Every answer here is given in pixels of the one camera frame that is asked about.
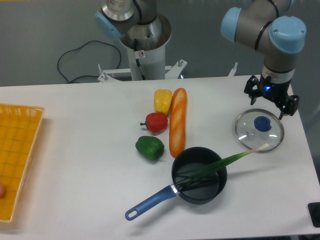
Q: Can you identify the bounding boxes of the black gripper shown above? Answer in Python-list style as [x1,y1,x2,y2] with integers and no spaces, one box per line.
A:
[244,73,300,120]

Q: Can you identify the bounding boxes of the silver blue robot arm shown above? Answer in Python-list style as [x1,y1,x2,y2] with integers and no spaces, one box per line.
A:
[220,0,307,119]

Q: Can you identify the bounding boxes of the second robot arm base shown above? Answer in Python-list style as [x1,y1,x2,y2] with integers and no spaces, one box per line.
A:
[94,0,158,40]

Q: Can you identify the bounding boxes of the glass pot lid blue knob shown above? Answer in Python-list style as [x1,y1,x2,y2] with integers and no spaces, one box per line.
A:
[234,108,285,153]

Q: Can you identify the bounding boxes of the orange baguette bread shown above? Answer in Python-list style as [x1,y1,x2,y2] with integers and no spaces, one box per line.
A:
[169,88,188,158]

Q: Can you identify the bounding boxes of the green spring onion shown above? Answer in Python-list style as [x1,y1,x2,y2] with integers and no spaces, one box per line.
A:
[175,143,270,193]

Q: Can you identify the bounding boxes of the yellow bell pepper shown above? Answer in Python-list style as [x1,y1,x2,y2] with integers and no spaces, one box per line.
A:
[154,89,172,115]

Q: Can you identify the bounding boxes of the black device at table corner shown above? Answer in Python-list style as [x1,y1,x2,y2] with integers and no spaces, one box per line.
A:
[307,202,320,228]

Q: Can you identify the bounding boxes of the red bell pepper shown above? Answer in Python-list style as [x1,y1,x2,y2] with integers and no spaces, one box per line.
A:
[140,112,168,134]

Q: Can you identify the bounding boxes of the green bell pepper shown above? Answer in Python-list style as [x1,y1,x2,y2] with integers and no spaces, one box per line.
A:
[135,136,165,161]

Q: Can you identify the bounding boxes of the yellow woven basket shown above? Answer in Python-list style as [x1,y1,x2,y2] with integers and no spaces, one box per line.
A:
[0,103,45,223]

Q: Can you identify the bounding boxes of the black saucepan blue handle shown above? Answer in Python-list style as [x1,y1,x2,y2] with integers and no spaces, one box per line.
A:
[125,147,228,221]

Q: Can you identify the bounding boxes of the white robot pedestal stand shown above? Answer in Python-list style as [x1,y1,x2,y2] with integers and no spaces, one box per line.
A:
[96,12,240,83]

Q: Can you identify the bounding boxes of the black cable on floor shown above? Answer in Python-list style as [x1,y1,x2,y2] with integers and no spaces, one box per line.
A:
[57,39,122,84]

